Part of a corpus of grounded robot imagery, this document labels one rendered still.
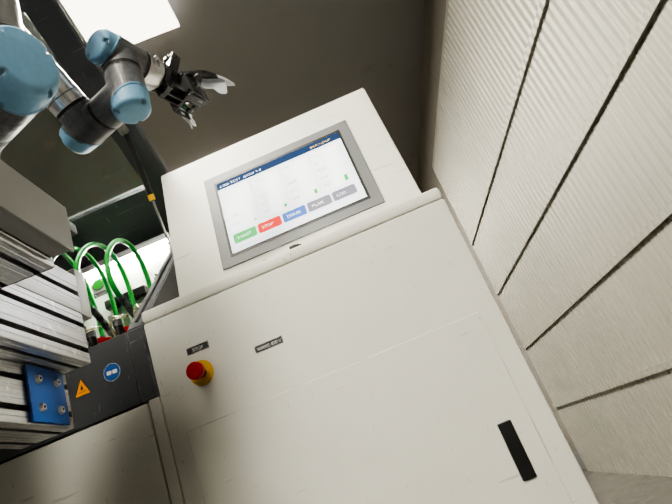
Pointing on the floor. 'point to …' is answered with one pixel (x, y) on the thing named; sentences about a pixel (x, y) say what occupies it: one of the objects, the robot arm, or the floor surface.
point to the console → (350, 357)
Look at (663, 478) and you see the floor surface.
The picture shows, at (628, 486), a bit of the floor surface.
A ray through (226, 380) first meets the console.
